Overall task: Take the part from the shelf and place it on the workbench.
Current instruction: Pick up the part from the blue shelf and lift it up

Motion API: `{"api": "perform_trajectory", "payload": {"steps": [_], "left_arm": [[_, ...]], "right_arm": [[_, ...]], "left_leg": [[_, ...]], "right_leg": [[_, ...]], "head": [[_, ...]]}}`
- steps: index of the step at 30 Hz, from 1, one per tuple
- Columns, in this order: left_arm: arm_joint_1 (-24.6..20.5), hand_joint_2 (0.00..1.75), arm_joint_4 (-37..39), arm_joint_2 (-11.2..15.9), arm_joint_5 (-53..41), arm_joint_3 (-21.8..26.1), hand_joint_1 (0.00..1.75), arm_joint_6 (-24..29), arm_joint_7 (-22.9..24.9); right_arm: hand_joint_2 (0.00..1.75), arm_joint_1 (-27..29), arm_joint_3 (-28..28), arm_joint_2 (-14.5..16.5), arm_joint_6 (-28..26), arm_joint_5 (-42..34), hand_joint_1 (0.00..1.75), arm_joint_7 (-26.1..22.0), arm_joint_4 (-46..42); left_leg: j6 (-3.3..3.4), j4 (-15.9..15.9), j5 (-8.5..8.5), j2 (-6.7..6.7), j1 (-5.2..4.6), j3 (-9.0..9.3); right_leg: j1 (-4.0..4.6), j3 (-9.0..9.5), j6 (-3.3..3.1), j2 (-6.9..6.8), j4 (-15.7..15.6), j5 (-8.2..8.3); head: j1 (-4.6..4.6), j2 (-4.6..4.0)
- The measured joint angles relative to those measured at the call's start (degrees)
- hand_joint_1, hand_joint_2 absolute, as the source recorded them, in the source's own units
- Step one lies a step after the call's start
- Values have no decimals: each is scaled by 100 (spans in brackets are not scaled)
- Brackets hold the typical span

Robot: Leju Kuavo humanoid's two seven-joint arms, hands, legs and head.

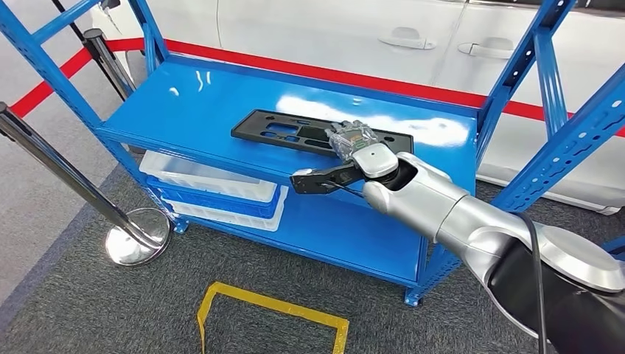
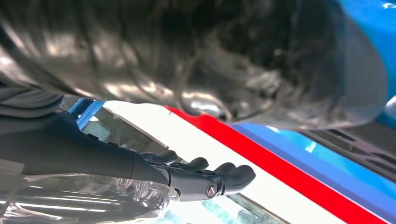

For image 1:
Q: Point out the black plastic plate holder part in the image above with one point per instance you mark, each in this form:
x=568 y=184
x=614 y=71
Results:
x=249 y=128

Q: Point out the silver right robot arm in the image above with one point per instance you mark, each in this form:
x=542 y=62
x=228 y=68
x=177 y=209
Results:
x=425 y=200

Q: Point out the blue metal shelf rack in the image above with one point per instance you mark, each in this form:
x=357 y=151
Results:
x=615 y=244
x=185 y=112

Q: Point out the red barrier belt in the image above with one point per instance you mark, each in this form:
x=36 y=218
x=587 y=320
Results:
x=342 y=75
x=44 y=88

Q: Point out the yellow floor tape square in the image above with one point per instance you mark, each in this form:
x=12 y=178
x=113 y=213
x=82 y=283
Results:
x=278 y=303

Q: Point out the white car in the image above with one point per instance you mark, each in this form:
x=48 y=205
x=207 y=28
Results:
x=293 y=29

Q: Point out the thin black rod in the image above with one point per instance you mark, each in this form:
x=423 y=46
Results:
x=73 y=29

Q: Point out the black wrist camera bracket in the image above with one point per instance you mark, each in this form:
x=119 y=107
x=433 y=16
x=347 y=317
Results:
x=310 y=182

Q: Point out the chrome stanchion post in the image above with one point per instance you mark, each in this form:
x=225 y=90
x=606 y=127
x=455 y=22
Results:
x=63 y=171
x=107 y=63

